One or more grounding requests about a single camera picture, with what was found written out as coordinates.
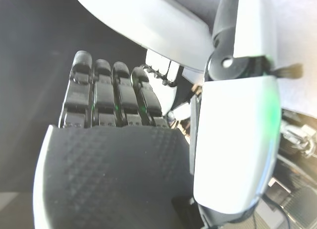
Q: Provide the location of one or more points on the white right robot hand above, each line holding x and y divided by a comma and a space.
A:
111, 177

